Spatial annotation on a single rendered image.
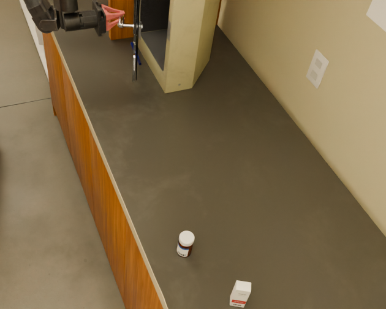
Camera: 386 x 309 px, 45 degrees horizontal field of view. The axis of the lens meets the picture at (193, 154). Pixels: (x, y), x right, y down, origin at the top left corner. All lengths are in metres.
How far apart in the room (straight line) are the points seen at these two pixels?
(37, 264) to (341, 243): 1.48
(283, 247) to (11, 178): 1.73
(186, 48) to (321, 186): 0.65
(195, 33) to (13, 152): 1.55
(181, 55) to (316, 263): 0.82
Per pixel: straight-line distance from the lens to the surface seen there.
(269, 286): 1.30
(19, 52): 3.55
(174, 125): 1.61
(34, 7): 1.59
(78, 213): 2.52
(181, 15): 1.55
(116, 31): 1.96
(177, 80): 1.71
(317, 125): 1.69
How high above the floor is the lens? 2.06
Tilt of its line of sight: 47 degrees down
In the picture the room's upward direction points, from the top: 10 degrees clockwise
